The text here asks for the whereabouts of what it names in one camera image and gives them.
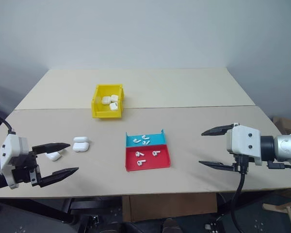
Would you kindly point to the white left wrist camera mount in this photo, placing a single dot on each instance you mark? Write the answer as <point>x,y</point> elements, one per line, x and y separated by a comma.
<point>11,145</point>

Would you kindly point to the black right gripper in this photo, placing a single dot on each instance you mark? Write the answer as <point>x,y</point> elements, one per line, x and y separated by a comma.
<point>238,161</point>

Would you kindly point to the red plastic tray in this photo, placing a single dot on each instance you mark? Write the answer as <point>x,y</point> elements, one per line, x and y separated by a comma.
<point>157,162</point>

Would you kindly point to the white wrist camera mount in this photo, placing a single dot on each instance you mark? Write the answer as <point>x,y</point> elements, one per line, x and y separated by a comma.
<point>11,145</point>
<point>242,142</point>

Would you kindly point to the black table frame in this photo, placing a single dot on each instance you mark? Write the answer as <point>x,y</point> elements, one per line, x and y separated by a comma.
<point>38,210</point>

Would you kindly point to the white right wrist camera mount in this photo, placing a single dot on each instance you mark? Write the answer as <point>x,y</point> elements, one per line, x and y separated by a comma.
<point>242,142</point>

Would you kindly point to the light wooden frame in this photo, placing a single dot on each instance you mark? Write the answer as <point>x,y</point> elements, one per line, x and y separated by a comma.
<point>281,208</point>

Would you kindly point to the blue plastic tray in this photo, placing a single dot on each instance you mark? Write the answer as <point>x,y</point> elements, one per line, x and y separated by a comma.
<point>155,140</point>

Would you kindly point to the small open cardboard box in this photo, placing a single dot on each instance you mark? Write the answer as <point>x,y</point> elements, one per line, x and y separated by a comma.
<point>285,125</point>

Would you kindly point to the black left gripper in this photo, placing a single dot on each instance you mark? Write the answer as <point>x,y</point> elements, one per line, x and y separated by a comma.
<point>24,170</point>

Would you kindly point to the yellow plastic bin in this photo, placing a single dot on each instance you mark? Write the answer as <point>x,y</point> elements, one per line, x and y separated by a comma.
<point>106,114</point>

